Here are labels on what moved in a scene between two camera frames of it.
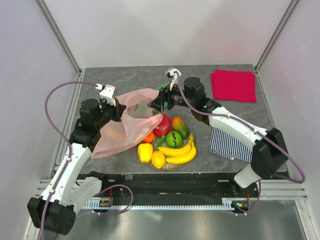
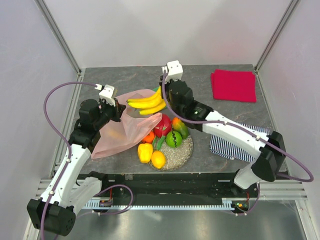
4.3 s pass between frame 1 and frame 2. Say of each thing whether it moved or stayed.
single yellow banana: stayed
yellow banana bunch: moved
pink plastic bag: stayed
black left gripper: stayed
